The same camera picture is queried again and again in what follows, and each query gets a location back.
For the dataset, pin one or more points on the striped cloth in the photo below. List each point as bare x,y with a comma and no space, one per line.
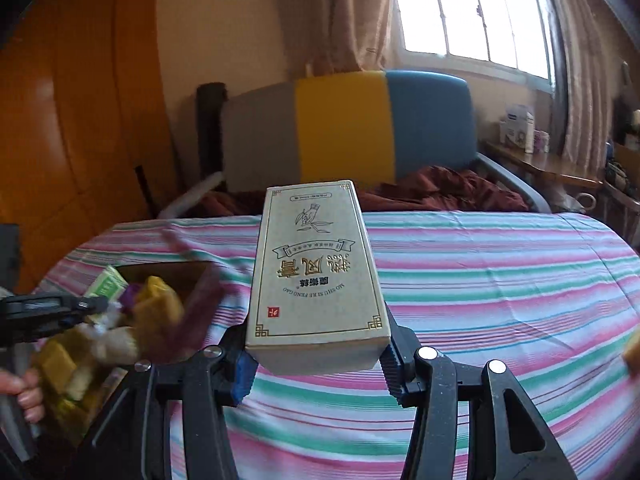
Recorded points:
500,285

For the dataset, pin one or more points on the gold tin box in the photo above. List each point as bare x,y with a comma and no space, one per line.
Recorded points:
165,271

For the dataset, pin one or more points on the person's left hand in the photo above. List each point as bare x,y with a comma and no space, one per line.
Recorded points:
22,390

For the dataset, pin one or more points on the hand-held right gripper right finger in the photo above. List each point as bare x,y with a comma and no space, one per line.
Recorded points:
397,377

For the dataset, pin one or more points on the window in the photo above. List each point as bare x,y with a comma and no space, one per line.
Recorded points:
475,10

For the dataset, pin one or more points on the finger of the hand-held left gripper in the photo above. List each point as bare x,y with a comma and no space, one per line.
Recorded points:
80,307

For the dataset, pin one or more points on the black rolled mat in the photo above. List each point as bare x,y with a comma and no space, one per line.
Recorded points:
207,120

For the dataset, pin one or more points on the small green box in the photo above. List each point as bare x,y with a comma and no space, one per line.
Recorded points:
107,285

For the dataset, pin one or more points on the wooden desk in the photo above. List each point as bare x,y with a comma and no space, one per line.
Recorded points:
550,167

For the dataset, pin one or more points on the maroon blanket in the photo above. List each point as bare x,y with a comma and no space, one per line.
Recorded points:
450,190

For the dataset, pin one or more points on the cluttered shelf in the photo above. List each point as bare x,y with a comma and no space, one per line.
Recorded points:
622,170

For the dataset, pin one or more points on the pink patterned curtain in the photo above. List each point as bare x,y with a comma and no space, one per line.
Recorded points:
585,85
330,15

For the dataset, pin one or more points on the wooden wardrobe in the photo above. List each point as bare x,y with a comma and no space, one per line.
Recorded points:
75,110

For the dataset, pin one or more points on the grey yellow blue sofa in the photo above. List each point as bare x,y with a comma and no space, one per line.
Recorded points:
340,125

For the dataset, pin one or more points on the pink patterned mug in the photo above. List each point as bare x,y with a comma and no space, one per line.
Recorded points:
541,142

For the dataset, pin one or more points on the beige printed box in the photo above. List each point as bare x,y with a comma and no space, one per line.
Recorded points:
315,285

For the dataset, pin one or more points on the white carton box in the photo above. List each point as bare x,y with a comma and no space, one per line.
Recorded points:
517,127

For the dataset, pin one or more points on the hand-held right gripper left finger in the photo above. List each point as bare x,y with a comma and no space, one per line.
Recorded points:
244,380

